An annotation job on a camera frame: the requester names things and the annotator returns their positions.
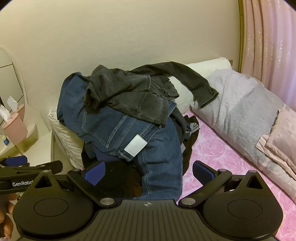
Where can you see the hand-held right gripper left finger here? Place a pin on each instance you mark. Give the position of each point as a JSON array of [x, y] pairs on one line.
[[94, 173]]

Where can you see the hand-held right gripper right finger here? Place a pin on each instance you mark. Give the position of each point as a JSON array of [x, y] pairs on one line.
[[202, 172]]

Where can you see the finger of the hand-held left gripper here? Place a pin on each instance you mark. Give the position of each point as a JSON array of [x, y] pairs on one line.
[[16, 160], [34, 168]]

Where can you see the dark grey jeans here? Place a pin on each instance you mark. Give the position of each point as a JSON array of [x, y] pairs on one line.
[[129, 102]]

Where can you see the person's left hand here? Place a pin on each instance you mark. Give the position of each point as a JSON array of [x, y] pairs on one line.
[[9, 227]]

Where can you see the white dressing table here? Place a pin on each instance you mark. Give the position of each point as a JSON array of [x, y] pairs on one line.
[[37, 148]]

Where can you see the pink floral bed sheet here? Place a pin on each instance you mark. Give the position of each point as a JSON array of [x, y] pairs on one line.
[[222, 157]]

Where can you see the black cloth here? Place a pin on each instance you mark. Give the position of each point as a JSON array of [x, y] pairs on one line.
[[120, 177]]

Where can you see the pink tissue holder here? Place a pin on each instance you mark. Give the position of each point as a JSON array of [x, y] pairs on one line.
[[15, 129]]

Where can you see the blue jeans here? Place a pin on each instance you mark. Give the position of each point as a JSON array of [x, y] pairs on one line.
[[111, 136]]

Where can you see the white ribbed pillow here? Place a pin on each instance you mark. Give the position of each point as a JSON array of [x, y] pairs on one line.
[[67, 141]]

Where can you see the striped grey cloth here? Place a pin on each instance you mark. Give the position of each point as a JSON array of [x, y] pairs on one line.
[[193, 129]]

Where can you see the grey duvet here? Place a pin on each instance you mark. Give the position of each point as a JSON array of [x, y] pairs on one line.
[[242, 111]]

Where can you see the oval white-framed mirror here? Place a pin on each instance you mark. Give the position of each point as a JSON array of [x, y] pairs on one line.
[[9, 76]]

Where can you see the pink pillow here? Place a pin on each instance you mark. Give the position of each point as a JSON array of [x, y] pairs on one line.
[[283, 139]]

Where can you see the plain white pillow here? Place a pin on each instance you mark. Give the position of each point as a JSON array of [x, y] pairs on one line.
[[205, 67]]

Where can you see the pink curtain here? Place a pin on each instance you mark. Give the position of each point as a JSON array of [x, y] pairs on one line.
[[270, 46]]

